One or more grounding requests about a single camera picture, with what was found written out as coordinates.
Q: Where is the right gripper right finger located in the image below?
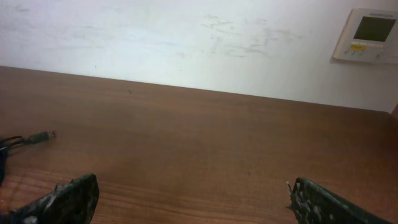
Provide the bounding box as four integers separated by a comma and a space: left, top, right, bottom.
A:
286, 177, 390, 224

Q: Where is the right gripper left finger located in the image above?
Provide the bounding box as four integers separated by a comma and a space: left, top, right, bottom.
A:
1, 174, 100, 224

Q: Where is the black cable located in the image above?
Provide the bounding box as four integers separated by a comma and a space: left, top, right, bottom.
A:
0, 130, 57, 187

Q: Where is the white wall control panel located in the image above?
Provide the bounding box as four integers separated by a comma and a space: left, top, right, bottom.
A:
333, 8, 397, 65

